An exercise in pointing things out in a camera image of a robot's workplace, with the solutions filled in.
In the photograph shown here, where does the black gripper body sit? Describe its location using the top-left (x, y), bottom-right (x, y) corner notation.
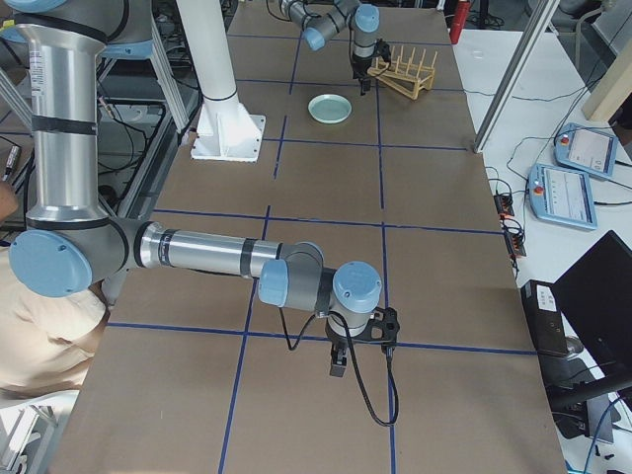
top-left (350, 41), bottom-right (390, 82)

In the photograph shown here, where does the pale green round plate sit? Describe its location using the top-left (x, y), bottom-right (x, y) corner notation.
top-left (307, 94), bottom-right (353, 124)

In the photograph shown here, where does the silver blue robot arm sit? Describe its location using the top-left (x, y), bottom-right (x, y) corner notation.
top-left (278, 1), bottom-right (399, 377)

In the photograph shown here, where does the wooden dish rack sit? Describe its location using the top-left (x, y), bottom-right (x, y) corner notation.
top-left (368, 44), bottom-right (437, 101)

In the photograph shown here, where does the red cylinder tube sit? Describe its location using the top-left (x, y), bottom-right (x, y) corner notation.
top-left (449, 0), bottom-right (471, 44)

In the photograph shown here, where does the orange black connector strip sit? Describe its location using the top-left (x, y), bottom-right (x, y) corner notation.
top-left (489, 178), bottom-right (526, 261)

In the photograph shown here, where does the black box with label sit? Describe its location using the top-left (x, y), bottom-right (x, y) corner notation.
top-left (520, 279), bottom-right (568, 357)

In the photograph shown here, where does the blue teach pendant far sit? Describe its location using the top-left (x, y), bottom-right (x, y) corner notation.
top-left (554, 122), bottom-right (618, 180)

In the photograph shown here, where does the blue teach pendant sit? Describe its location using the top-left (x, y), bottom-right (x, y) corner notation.
top-left (554, 122), bottom-right (618, 180)
top-left (527, 164), bottom-right (597, 230)

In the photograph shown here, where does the blue teach pendant near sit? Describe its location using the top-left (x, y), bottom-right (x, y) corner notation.
top-left (527, 164), bottom-right (597, 230)

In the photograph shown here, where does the black monitor on stand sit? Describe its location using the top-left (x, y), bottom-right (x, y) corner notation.
top-left (547, 229), bottom-right (632, 411)

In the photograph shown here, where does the person in beige shirt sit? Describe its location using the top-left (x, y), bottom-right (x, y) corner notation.
top-left (0, 180), bottom-right (111, 401)

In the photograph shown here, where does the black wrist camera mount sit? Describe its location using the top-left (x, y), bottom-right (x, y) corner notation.
top-left (366, 307), bottom-right (400, 347)

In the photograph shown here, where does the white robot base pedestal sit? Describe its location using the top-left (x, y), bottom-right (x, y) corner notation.
top-left (178, 1), bottom-right (266, 162)

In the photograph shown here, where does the aluminium frame post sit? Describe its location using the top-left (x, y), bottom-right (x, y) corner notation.
top-left (473, 0), bottom-right (560, 153)

